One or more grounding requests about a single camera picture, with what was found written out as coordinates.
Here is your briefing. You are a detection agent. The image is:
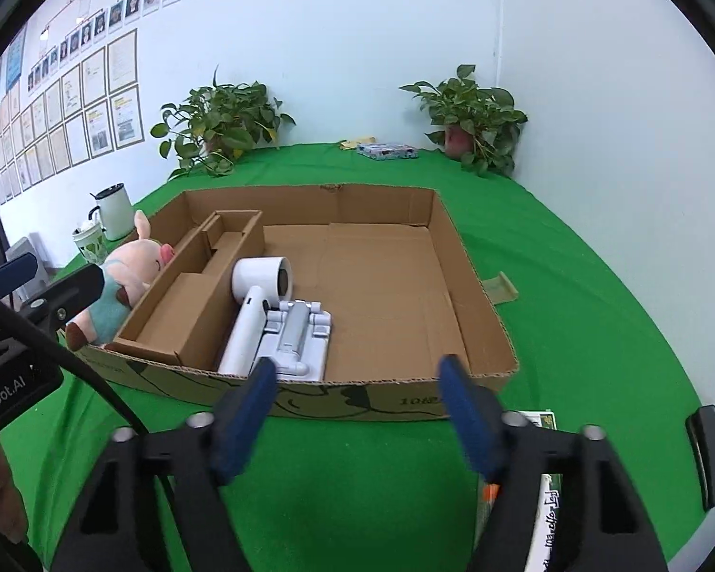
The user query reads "person's left hand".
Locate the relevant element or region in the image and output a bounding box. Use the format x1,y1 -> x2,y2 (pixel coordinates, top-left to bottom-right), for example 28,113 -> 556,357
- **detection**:
0,434 -> 30,544

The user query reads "black phone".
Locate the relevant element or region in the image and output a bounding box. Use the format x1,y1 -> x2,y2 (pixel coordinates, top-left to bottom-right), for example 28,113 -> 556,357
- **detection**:
685,405 -> 715,512

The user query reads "small cardboard insert box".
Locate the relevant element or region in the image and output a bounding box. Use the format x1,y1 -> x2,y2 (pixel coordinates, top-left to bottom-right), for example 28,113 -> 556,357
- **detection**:
104,210 -> 266,367

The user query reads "green tablecloth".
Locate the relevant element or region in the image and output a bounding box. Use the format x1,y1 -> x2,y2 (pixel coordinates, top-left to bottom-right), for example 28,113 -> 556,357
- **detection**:
0,142 -> 713,572

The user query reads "white kettle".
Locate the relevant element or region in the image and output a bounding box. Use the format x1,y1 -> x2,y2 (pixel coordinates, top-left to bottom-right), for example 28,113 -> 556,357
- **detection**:
88,184 -> 135,242

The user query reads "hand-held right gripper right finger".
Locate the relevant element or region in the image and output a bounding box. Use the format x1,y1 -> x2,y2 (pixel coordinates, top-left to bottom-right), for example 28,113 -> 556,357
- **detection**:
438,354 -> 662,572

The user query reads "group of framed wall certificates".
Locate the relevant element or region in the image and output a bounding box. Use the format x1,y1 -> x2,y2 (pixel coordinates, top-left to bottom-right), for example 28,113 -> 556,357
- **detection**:
0,29 -> 144,206

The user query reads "green patterned glass cup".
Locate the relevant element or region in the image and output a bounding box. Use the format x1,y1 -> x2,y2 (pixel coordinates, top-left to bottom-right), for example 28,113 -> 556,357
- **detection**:
72,223 -> 108,266

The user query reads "pink pig plush toy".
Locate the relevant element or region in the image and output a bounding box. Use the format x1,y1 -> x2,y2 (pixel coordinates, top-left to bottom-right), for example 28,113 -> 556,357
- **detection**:
64,210 -> 175,351

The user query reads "blue patterned tissue pack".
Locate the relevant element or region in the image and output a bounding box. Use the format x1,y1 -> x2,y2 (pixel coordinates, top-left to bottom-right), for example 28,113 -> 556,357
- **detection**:
357,142 -> 419,161

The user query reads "small cardboard scrap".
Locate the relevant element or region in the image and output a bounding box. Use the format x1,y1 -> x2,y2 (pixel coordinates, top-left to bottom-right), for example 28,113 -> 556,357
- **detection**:
481,271 -> 519,306

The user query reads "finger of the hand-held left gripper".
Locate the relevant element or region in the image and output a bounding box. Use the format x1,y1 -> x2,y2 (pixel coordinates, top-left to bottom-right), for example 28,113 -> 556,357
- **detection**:
0,252 -> 38,299
9,263 -> 106,340

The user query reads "black cable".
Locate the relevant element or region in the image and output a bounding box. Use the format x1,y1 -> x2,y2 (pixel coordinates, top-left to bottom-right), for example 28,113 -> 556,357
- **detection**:
0,283 -> 183,525

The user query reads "white wall conduit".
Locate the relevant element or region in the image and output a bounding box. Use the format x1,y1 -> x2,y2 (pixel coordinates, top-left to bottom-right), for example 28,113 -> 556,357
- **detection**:
496,0 -> 509,92

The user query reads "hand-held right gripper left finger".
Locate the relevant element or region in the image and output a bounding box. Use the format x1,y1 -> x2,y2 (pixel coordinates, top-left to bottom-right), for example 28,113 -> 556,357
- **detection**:
51,357 -> 280,572

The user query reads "large leafy potted plant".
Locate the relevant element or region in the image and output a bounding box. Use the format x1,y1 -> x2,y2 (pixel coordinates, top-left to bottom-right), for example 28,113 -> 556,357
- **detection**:
150,65 -> 297,181

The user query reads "large cardboard box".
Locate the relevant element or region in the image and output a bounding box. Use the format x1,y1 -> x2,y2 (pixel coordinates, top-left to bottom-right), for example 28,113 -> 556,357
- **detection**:
71,184 -> 519,421

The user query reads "red pot potted plant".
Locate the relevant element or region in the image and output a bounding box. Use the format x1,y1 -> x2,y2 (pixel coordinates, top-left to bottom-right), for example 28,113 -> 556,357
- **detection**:
399,63 -> 528,178

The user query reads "blue wall poster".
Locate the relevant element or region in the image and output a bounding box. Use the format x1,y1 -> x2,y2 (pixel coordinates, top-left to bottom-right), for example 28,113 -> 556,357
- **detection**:
3,30 -> 28,90

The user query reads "white hair dryer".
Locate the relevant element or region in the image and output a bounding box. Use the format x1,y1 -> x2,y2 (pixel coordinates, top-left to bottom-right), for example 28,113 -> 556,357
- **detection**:
217,255 -> 294,375

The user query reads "long green white carton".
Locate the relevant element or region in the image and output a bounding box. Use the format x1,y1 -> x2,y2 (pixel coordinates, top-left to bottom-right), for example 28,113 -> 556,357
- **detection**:
473,410 -> 567,572

